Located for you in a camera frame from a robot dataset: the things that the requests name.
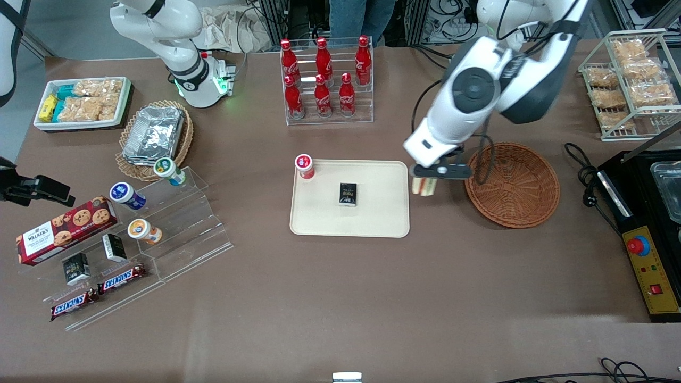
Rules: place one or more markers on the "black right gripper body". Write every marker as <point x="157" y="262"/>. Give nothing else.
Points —
<point x="21" y="190"/>

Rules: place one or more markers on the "triangular sandwich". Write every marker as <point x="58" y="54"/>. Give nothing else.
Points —
<point x="424" y="186"/>

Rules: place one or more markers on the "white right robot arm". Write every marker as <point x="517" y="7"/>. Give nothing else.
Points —
<point x="181" y="64"/>

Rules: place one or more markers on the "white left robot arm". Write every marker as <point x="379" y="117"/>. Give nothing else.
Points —
<point x="473" y="90"/>

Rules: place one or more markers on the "round brown wicker basket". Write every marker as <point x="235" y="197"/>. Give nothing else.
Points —
<point x="521" y="186"/>

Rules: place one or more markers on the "white rectangular tray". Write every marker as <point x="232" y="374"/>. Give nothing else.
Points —
<point x="372" y="213"/>

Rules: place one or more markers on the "oval light wicker basket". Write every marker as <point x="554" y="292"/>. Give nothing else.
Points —
<point x="183" y="143"/>

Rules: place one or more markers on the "metal machine tray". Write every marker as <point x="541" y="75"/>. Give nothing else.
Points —
<point x="667" y="191"/>

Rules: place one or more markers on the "red cookie box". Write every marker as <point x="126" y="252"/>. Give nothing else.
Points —
<point x="58" y="234"/>

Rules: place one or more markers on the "white snack bin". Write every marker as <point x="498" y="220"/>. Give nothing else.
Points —
<point x="42" y="125"/>

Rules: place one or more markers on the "blue capped small bottle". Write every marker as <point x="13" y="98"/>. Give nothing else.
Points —
<point x="125" y="194"/>

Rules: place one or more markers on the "teal snack pack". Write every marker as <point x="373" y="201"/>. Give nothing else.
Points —
<point x="65" y="92"/>
<point x="59" y="111"/>

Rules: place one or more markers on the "small black box gold print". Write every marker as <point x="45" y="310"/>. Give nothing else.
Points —
<point x="348" y="194"/>
<point x="114" y="248"/>
<point x="76" y="268"/>

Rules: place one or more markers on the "yellow snack pack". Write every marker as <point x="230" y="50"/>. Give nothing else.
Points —
<point x="48" y="108"/>

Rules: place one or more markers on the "clear rice cracker packet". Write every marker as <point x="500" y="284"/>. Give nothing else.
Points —
<point x="88" y="109"/>
<point x="617" y="121"/>
<point x="607" y="98"/>
<point x="602" y="77"/>
<point x="640" y="69"/>
<point x="652" y="93"/>
<point x="629" y="50"/>
<point x="98" y="88"/>

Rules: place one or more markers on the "orange capped small bottle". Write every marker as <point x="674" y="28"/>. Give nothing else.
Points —
<point x="141" y="230"/>

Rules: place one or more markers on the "snickers chocolate bar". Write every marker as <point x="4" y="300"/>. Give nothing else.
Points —
<point x="74" y="304"/>
<point x="122" y="279"/>

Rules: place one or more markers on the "green capped small bottle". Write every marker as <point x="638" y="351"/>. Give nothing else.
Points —
<point x="166" y="169"/>

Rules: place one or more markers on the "stack of foil trays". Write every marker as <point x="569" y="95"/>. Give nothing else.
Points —
<point x="154" y="135"/>

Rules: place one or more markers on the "red cola bottle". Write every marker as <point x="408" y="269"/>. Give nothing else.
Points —
<point x="293" y="100"/>
<point x="363" y="59"/>
<point x="323" y="57"/>
<point x="289" y="58"/>
<point x="347" y="96"/>
<point x="322" y="97"/>

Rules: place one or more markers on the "clear acrylic bottle rack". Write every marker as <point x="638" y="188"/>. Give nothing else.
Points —
<point x="330" y="121"/>

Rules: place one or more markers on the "clear acrylic stepped shelf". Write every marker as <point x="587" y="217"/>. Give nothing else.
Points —
<point x="186" y="234"/>

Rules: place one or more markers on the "red capped small bottle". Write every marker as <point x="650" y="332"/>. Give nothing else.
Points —
<point x="304" y="165"/>

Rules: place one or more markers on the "person in blue jeans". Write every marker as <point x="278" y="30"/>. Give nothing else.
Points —
<point x="362" y="18"/>

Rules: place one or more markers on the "black machine yellow panel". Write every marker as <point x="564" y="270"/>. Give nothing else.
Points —
<point x="638" y="202"/>

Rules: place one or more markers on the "red emergency stop button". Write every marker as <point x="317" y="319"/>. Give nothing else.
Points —
<point x="637" y="245"/>

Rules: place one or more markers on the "grey machine lever rod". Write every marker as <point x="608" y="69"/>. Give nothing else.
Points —
<point x="652" y="142"/>

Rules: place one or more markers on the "small silver white device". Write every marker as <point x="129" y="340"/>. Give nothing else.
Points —
<point x="347" y="378"/>

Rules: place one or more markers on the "crumpled white cloth bag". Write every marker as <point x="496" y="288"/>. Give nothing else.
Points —
<point x="229" y="29"/>

